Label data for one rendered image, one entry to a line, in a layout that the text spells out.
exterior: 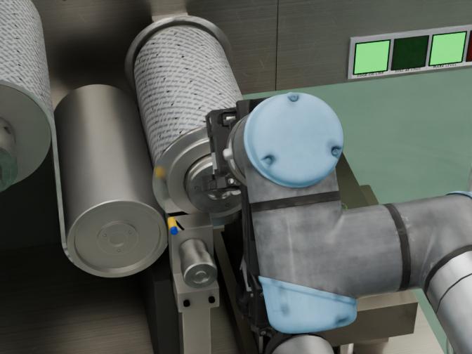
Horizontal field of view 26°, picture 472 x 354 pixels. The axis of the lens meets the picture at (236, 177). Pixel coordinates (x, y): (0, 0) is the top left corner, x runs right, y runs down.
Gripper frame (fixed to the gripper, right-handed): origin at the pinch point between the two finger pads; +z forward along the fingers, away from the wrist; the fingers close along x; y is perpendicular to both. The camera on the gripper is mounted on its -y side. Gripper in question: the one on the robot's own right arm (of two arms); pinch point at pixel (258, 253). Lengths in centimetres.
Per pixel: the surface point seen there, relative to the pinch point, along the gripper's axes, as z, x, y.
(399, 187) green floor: 140, -79, -109
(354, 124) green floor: 176, -76, -109
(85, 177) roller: 2.6, 20.8, 13.7
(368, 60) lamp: 28.8, -23.5, 9.0
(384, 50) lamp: 28.8, -25.8, 10.5
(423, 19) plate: 29.5, -31.7, 14.7
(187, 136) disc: -3.6, 9.2, 22.2
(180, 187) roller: -4.0, 10.4, 15.6
